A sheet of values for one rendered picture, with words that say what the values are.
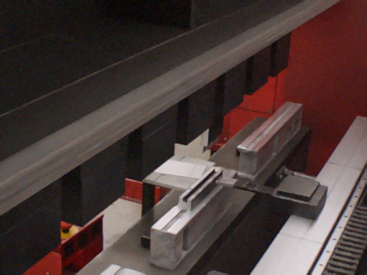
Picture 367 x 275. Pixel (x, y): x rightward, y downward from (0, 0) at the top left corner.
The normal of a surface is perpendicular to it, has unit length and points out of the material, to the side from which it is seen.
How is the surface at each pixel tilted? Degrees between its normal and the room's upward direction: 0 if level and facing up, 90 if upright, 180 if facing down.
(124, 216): 0
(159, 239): 90
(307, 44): 90
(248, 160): 90
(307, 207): 90
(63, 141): 0
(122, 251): 0
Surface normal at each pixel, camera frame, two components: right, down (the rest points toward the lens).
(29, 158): 0.06, -0.93
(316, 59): -0.41, 0.31
